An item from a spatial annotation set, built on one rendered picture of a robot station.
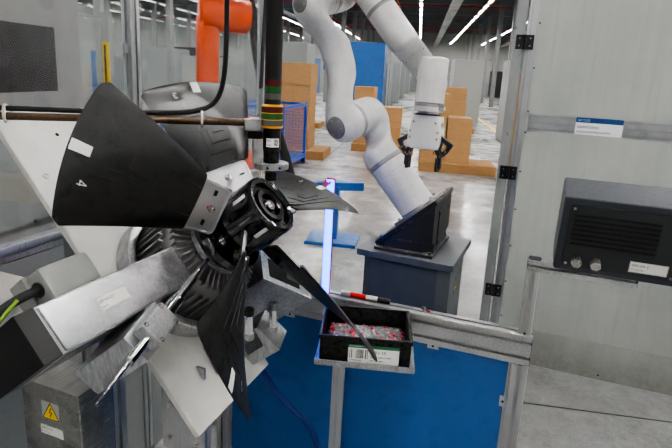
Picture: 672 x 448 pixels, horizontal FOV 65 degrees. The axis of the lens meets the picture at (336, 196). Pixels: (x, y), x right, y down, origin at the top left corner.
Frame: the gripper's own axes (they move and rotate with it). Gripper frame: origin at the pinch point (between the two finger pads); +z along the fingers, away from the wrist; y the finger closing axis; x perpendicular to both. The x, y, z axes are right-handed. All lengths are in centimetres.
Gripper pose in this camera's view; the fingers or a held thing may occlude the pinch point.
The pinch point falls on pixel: (422, 166)
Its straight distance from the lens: 158.4
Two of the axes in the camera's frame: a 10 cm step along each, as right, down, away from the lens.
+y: -8.7, -1.6, 4.7
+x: -4.9, 1.0, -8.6
